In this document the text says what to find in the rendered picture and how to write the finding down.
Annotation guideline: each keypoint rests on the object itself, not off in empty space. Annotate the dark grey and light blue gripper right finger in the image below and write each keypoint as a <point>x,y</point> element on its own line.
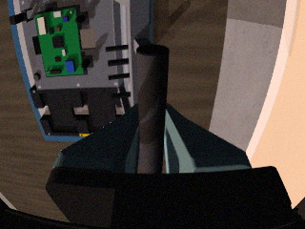
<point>197,149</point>

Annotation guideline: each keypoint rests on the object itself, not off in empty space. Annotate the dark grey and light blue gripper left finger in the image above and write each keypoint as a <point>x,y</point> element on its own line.
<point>112,147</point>

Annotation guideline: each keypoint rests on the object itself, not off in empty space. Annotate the green circuit board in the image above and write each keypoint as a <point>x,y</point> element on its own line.
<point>59,42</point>

